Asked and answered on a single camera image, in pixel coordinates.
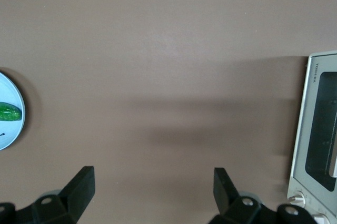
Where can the cream oven knob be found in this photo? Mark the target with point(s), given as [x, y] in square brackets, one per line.
[319, 219]
[297, 198]

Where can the cream toaster oven body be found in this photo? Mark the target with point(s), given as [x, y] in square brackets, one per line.
[310, 204]

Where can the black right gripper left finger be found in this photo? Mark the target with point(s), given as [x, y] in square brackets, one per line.
[79, 192]

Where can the green cucumber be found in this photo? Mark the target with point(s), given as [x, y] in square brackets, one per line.
[10, 112]

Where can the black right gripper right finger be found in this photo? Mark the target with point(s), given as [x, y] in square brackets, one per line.
[226, 197]

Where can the light blue round plate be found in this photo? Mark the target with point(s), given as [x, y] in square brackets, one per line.
[13, 90]

